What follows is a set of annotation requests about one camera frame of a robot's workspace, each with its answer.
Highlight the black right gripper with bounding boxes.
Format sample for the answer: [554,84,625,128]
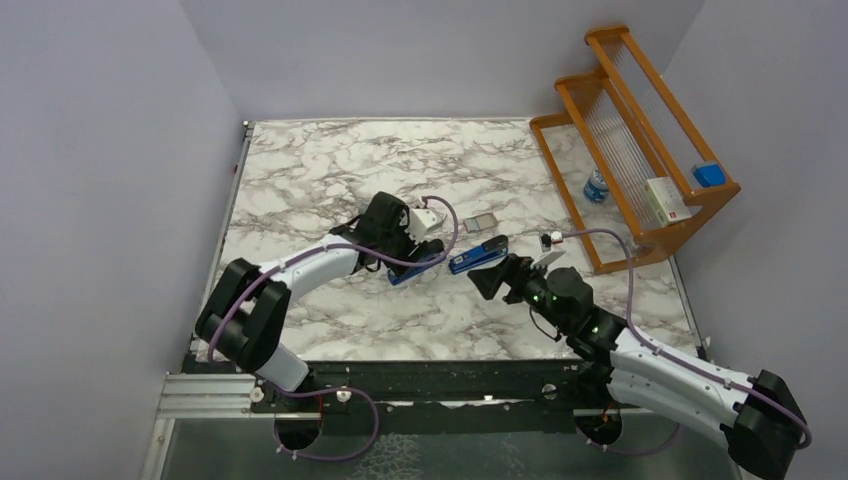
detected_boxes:
[468,252,570,332]

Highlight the blue black stapler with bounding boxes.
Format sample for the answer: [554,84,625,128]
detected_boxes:
[448,234,509,275]

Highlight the staple box tray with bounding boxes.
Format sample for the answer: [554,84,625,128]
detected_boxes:
[463,212,498,233]

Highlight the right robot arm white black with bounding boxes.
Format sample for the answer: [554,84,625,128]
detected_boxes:
[468,254,812,479]

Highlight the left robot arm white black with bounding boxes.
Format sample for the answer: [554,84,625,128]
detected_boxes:
[194,192,453,411]

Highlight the blue lidded small jar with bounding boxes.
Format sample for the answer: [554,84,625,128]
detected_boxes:
[583,168,610,204]

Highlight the orange wooden tiered rack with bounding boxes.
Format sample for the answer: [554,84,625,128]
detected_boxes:
[529,25,741,266]

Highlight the white red carton box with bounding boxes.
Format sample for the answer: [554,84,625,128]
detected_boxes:
[644,177,692,227]

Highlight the blue block on rack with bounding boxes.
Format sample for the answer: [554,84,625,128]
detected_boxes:
[691,162,727,188]

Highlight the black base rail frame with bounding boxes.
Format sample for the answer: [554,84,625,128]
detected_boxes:
[158,358,670,439]

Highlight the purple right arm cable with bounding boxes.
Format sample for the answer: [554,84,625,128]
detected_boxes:
[539,228,813,458]

